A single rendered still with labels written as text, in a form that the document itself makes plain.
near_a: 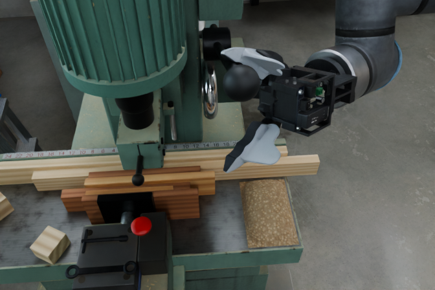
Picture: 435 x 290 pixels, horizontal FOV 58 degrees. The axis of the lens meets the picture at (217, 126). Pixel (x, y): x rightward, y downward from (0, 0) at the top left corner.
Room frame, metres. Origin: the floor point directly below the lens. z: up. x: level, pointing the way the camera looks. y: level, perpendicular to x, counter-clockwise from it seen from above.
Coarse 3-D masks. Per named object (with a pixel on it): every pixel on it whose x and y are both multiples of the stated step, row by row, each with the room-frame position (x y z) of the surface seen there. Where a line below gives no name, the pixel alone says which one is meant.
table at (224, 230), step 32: (32, 192) 0.43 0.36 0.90; (224, 192) 0.43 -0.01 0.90; (288, 192) 0.43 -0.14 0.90; (0, 224) 0.37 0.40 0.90; (32, 224) 0.37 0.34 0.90; (64, 224) 0.37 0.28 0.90; (192, 224) 0.37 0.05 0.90; (224, 224) 0.37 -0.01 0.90; (0, 256) 0.30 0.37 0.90; (32, 256) 0.30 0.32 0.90; (64, 256) 0.30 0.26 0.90; (192, 256) 0.30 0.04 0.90; (224, 256) 0.31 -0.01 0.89; (256, 256) 0.31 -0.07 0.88; (288, 256) 0.32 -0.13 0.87
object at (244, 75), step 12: (204, 36) 0.60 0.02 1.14; (216, 36) 0.60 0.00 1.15; (228, 36) 0.60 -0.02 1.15; (204, 48) 0.59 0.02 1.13; (216, 48) 0.52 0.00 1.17; (228, 48) 0.59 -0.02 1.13; (228, 72) 0.28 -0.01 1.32; (240, 72) 0.28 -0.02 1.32; (252, 72) 0.28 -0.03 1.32; (228, 84) 0.27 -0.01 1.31; (240, 84) 0.27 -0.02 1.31; (252, 84) 0.27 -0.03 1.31; (240, 96) 0.26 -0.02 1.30; (252, 96) 0.27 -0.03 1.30
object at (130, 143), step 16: (160, 96) 0.52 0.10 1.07; (160, 112) 0.49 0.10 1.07; (128, 128) 0.45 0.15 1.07; (144, 128) 0.45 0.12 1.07; (160, 128) 0.45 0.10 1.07; (128, 144) 0.41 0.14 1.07; (144, 144) 0.41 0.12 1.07; (160, 144) 0.42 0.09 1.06; (128, 160) 0.41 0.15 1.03; (144, 160) 0.41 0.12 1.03; (160, 160) 0.42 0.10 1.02
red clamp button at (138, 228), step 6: (132, 222) 0.30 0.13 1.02; (138, 222) 0.30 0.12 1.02; (144, 222) 0.30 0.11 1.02; (150, 222) 0.30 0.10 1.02; (132, 228) 0.29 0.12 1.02; (138, 228) 0.29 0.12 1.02; (144, 228) 0.29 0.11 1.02; (150, 228) 0.29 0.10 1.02; (138, 234) 0.28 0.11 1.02; (144, 234) 0.28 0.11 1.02
